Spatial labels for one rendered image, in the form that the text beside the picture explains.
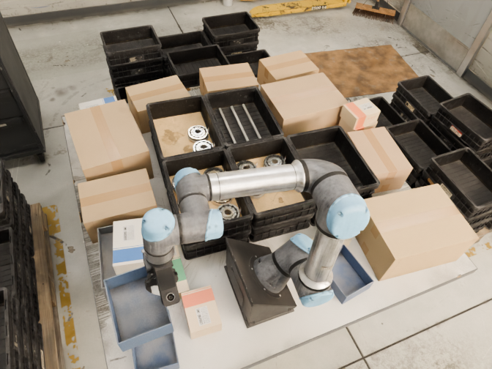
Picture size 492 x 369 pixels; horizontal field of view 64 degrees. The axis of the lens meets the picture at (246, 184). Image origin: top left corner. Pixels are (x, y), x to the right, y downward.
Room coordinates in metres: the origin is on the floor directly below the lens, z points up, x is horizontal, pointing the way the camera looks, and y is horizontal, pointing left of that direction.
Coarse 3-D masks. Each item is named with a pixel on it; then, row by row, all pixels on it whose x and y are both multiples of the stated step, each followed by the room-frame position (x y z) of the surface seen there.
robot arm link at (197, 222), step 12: (180, 204) 0.57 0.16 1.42; (192, 204) 0.56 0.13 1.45; (204, 204) 0.57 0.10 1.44; (180, 216) 0.52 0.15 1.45; (192, 216) 0.52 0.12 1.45; (204, 216) 0.53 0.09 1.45; (216, 216) 0.53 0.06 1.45; (180, 228) 0.49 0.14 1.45; (192, 228) 0.49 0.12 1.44; (204, 228) 0.50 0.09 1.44; (216, 228) 0.51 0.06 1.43; (180, 240) 0.47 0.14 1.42; (192, 240) 0.48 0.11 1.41; (204, 240) 0.49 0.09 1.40
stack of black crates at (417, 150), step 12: (420, 120) 2.15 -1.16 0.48; (396, 132) 2.08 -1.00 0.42; (408, 132) 2.13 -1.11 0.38; (420, 132) 2.11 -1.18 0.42; (432, 132) 2.04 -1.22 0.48; (408, 144) 2.01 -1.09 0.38; (420, 144) 2.02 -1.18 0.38; (432, 144) 1.99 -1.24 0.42; (444, 144) 1.93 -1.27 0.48; (408, 156) 1.80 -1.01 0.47; (420, 156) 1.91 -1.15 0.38; (432, 156) 1.92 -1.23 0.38; (420, 168) 1.70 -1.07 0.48; (408, 180) 1.73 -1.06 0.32
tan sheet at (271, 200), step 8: (256, 160) 1.29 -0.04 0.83; (280, 192) 1.12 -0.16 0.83; (288, 192) 1.12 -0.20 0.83; (296, 192) 1.13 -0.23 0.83; (256, 200) 1.06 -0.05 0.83; (264, 200) 1.06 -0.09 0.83; (272, 200) 1.07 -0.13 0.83; (280, 200) 1.07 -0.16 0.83; (288, 200) 1.07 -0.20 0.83; (296, 200) 1.08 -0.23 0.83; (304, 200) 1.08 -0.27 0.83; (256, 208) 1.01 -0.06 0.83; (264, 208) 1.02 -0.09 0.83; (272, 208) 1.02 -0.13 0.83
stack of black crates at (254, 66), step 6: (234, 54) 2.71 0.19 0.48; (240, 54) 2.73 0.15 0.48; (246, 54) 2.75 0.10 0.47; (252, 54) 2.77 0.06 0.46; (258, 54) 2.80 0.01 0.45; (264, 54) 2.80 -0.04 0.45; (228, 60) 2.68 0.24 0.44; (234, 60) 2.71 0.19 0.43; (240, 60) 2.73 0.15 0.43; (246, 60) 2.75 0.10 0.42; (252, 60) 2.78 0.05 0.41; (258, 60) 2.80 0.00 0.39; (252, 66) 2.73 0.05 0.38
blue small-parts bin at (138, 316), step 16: (128, 272) 0.51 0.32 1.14; (144, 272) 0.53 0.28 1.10; (112, 288) 0.48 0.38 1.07; (128, 288) 0.48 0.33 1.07; (144, 288) 0.49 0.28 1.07; (112, 304) 0.42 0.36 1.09; (128, 304) 0.43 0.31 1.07; (144, 304) 0.44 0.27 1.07; (160, 304) 0.44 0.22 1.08; (112, 320) 0.36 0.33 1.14; (128, 320) 0.39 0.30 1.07; (144, 320) 0.39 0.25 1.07; (160, 320) 0.40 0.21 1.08; (128, 336) 0.34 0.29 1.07; (144, 336) 0.33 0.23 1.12; (160, 336) 0.35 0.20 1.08
